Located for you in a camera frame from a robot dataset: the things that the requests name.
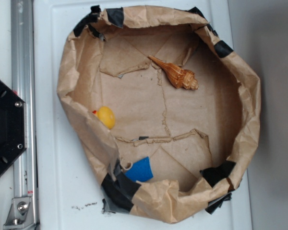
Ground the brown paper bag bin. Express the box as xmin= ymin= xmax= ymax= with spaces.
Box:
xmin=57 ymin=6 xmax=261 ymax=223

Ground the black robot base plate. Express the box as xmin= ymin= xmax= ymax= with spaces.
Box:
xmin=0 ymin=80 xmax=26 ymax=177

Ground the brown spiral seashell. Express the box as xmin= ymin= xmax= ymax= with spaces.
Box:
xmin=148 ymin=55 xmax=199 ymax=90

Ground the aluminium extrusion rail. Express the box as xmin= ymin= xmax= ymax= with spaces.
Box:
xmin=11 ymin=0 xmax=40 ymax=230

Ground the yellow rubber duck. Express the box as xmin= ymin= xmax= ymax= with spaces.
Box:
xmin=92 ymin=106 xmax=116 ymax=129

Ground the metal corner bracket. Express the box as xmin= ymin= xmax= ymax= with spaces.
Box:
xmin=3 ymin=197 xmax=34 ymax=230

